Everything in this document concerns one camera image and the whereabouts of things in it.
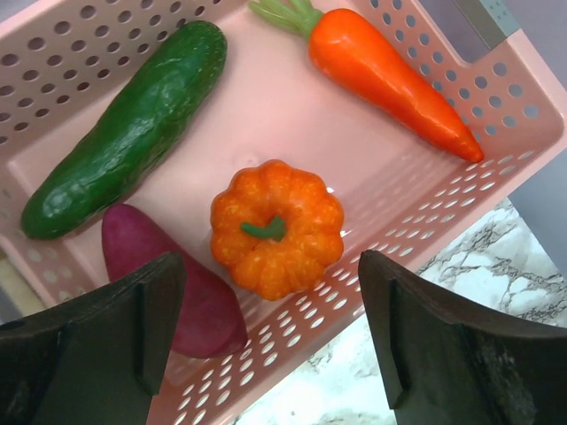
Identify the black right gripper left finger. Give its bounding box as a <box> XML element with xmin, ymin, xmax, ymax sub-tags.
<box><xmin>1</xmin><ymin>253</ymin><xmax>186</xmax><ymax>424</ymax></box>

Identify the pink perforated basket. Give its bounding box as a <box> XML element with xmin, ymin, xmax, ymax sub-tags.
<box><xmin>1</xmin><ymin>1</ymin><xmax>566</xmax><ymax>424</ymax></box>

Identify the orange carrot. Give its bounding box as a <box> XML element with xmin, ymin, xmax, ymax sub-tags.
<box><xmin>249</xmin><ymin>1</ymin><xmax>484</xmax><ymax>163</ymax></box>

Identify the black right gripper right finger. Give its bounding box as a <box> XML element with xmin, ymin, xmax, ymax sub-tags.
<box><xmin>358</xmin><ymin>251</ymin><xmax>566</xmax><ymax>425</ymax></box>

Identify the orange mini pumpkin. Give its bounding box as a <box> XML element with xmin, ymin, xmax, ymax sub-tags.
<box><xmin>210</xmin><ymin>159</ymin><xmax>345</xmax><ymax>301</ymax></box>

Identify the green cucumber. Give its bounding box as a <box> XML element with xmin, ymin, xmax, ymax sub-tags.
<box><xmin>20</xmin><ymin>20</ymin><xmax>228</xmax><ymax>240</ymax></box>

